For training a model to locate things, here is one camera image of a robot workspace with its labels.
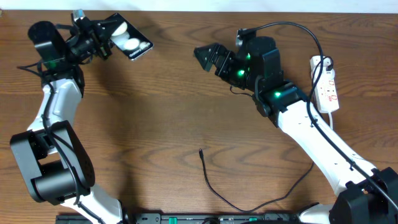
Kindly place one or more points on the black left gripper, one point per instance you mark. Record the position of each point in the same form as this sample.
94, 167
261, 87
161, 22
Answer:
97, 34

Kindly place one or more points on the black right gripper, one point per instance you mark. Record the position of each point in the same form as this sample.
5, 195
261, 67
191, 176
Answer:
218, 50

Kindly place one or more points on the black Samsung flip phone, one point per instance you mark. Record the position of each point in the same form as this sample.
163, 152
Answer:
129, 40

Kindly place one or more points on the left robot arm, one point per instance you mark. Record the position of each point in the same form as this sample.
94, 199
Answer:
52, 160

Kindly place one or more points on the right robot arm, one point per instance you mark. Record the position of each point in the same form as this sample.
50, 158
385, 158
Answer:
364, 194

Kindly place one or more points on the white USB charger plug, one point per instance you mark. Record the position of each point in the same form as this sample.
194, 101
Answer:
328, 72

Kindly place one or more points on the white power strip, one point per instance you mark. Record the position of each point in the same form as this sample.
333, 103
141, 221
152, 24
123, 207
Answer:
325, 91

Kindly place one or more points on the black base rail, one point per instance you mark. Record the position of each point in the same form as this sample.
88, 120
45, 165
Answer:
221, 218

